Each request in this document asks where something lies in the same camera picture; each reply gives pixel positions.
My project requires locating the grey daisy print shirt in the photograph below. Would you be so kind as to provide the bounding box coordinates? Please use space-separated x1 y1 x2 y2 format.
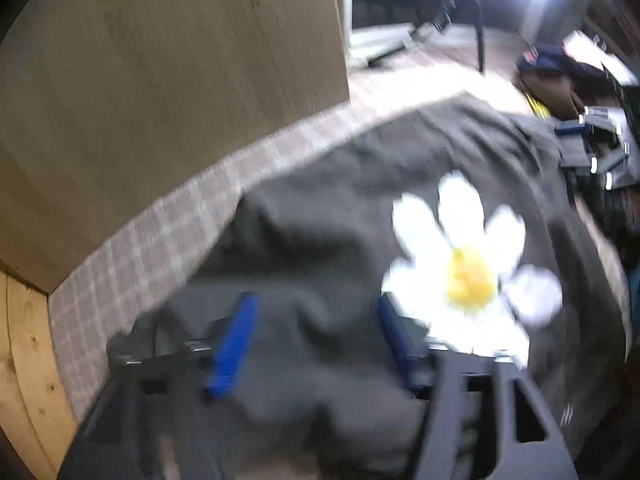
107 92 631 480

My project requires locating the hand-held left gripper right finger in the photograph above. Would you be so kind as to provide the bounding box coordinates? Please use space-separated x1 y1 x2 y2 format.
378 294 579 480

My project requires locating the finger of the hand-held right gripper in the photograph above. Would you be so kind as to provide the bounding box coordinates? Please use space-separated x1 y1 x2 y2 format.
559 144 632 192
554 106 628 140

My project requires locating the white door frame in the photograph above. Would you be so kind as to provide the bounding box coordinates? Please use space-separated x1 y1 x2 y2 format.
341 0 418 68

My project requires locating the black metal table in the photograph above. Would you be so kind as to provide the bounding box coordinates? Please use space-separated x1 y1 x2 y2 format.
410 0 489 74

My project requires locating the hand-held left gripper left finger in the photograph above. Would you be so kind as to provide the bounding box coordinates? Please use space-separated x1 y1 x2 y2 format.
60 291 261 480

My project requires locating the pile of dark clothes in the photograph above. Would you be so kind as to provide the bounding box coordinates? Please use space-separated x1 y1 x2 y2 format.
515 42 626 122

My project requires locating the checked blanket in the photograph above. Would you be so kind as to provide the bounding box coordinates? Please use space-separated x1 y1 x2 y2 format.
47 30 556 431

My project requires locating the wooden plank headboard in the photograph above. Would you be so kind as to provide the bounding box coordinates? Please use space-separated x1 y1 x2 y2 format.
0 260 77 480

